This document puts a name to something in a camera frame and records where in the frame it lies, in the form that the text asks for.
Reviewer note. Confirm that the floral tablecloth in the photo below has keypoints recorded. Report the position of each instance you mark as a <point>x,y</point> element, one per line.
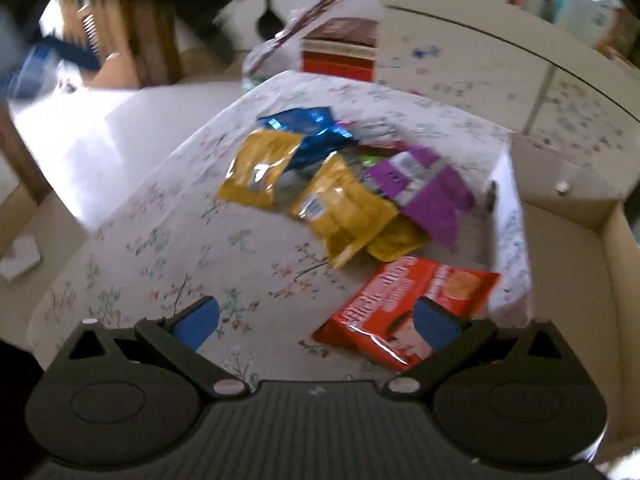
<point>200,210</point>

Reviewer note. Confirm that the cream sticker-covered cabinet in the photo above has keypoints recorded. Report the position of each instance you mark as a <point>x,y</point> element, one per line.
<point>475,60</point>

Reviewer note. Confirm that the black vase wall sticker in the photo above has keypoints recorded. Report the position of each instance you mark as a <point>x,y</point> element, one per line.
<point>267,22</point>

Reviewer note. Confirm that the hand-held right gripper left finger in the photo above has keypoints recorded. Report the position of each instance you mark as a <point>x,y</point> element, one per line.
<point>197,325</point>

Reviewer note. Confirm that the small round metal cap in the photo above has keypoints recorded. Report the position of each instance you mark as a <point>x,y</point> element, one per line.
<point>563,187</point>

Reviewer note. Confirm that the clear plastic bag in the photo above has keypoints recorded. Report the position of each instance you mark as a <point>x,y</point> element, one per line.
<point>260,65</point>

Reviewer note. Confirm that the white paper piece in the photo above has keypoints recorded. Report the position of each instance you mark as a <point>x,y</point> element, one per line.
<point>20,260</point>

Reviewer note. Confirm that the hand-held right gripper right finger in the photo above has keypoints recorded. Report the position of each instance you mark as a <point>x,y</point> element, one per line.
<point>437,327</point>

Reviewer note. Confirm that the yellow snack packet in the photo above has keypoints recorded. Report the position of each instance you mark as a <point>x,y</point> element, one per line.
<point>345,215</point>
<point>260,170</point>

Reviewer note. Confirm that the purple snack packet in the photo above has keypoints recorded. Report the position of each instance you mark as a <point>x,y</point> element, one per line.
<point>430,195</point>

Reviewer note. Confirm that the white teal carton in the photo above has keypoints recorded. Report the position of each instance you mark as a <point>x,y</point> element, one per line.
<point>580,5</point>

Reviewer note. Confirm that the red snack packet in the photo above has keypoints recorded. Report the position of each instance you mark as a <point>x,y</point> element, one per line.
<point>380,310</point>

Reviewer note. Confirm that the red carton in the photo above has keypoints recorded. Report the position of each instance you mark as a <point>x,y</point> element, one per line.
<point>340,60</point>

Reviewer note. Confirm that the silver snack packet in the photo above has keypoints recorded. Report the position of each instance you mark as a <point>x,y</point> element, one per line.
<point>375,130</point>

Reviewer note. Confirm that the wooden door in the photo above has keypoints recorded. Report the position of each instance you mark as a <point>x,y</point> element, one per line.
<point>125,35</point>

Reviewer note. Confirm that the cardboard box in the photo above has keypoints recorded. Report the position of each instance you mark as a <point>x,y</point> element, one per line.
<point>560,270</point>

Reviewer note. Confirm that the red dried branches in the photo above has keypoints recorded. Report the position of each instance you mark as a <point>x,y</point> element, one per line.
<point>325,2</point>

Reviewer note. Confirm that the green snack packet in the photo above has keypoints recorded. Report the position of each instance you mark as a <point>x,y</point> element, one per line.
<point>372,160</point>

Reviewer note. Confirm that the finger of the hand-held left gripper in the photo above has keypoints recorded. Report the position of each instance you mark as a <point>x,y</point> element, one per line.
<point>70,54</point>

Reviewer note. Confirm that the blue snack packet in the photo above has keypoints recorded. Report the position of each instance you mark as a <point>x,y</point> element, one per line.
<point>300,132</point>

